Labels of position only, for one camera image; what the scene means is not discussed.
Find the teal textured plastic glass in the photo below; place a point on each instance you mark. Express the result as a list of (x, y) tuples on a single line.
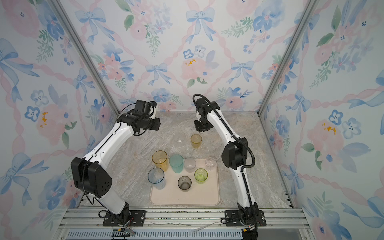
[(177, 163)]

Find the frosted clear glass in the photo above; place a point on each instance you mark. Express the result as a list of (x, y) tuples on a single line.
[(190, 165)]

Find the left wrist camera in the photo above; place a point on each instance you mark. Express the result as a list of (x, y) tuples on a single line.
[(145, 109)]

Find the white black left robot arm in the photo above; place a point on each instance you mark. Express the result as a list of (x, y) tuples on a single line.
[(90, 172)]

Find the clear stemmed glass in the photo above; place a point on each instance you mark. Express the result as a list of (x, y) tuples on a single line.
[(179, 140)]

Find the beige rectangular tray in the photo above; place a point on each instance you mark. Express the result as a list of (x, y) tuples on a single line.
[(200, 187)]

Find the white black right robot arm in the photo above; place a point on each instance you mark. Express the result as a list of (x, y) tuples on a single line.
[(236, 156)]

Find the small green glass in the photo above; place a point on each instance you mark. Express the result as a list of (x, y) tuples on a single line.
[(201, 175)]

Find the small smoky grey glass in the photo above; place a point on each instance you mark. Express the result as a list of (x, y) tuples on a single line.
[(184, 183)]

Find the aluminium frame rail front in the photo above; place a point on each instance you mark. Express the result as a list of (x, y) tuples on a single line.
[(86, 223)]

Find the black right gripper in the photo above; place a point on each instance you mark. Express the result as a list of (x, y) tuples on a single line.
[(200, 128)]

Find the tall yellow plastic glass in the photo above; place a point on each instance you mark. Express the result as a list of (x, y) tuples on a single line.
[(160, 159)]

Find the small amber glass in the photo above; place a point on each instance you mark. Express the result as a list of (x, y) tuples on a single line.
[(196, 141)]

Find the clear faceted small glass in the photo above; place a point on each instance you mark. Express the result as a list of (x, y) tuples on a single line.
[(210, 164)]

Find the tall blue plastic glass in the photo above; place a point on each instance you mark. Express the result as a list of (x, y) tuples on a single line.
[(156, 177)]

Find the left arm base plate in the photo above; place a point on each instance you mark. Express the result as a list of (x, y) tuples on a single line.
[(134, 218)]

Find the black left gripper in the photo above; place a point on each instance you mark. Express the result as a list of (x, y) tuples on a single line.
[(158, 124)]

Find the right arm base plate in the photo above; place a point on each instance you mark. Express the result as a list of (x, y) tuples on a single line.
[(235, 219)]

